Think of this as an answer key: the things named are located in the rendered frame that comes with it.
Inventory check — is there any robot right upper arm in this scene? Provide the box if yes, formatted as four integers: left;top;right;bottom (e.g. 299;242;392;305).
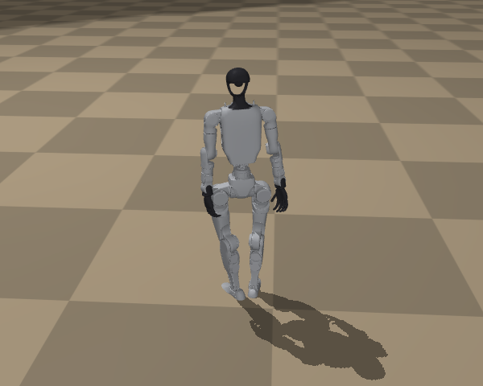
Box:
259;106;279;154

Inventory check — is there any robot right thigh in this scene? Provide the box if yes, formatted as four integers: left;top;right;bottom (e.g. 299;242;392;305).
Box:
249;180;271;250

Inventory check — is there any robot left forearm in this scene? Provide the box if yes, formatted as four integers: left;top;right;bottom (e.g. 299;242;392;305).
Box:
200;148;214;193

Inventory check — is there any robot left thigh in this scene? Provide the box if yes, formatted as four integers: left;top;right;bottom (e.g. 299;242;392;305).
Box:
211;182;239;252

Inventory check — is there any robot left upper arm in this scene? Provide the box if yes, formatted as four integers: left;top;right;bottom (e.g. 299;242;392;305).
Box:
201;109;221;160

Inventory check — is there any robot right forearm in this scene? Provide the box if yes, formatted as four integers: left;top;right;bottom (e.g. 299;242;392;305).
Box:
270;142;286;186

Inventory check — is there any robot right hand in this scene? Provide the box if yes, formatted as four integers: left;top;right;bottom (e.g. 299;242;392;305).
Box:
271;178;288;212

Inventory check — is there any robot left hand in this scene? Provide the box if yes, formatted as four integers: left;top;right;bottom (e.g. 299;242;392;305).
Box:
202;185;221;217

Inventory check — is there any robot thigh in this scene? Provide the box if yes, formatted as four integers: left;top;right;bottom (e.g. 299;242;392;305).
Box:
249;180;271;250
211;182;239;252

